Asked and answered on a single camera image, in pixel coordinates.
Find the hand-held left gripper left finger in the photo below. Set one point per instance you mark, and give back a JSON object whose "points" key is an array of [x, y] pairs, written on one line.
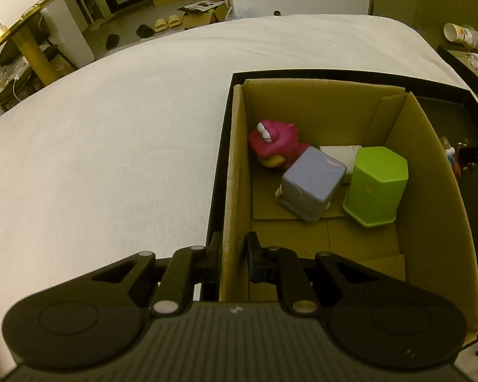
{"points": [[211, 264]]}

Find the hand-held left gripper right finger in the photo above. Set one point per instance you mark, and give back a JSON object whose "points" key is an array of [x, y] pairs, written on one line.
{"points": [[255, 260]]}

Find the black box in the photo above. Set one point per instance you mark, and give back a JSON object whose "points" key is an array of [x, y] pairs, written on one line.
{"points": [[466, 223]]}

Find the brown cardboard box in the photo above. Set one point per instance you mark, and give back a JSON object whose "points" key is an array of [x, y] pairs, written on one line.
{"points": [[239, 167]]}

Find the purple cube box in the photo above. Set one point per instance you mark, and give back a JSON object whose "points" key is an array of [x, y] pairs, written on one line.
{"points": [[312, 183]]}

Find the green hexagonal container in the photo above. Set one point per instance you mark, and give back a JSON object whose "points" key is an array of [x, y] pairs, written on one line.
{"points": [[376, 187]]}

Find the pink toy figure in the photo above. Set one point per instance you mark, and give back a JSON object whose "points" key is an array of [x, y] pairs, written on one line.
{"points": [[273, 143]]}

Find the white charger plug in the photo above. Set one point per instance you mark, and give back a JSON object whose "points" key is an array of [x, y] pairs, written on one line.
{"points": [[340, 159]]}

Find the small colourful figurine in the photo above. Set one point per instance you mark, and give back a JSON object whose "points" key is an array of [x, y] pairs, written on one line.
{"points": [[452, 157]]}

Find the dark nightstand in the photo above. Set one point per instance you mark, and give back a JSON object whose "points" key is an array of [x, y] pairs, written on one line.
{"points": [[458, 57]]}

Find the paper cup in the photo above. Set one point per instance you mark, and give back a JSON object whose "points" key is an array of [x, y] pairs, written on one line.
{"points": [[462, 34]]}

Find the black slipper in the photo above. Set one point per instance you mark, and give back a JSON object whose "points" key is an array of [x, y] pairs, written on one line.
{"points": [[112, 41], [145, 31]]}

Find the open cardboard box with flaps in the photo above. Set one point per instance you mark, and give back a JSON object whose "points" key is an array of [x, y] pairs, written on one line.
{"points": [[201, 16]]}

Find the gold edged table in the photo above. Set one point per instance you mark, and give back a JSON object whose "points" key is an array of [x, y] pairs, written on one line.
{"points": [[32, 51]]}

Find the dark chair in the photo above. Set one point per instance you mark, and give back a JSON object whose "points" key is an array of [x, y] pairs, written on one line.
{"points": [[14, 53]]}

